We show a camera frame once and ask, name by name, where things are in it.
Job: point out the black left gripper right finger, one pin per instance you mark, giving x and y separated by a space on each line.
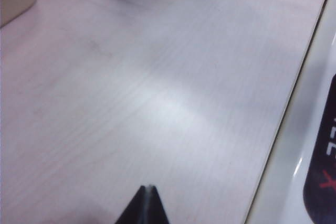
157 211

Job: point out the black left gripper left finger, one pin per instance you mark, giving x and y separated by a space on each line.
135 211

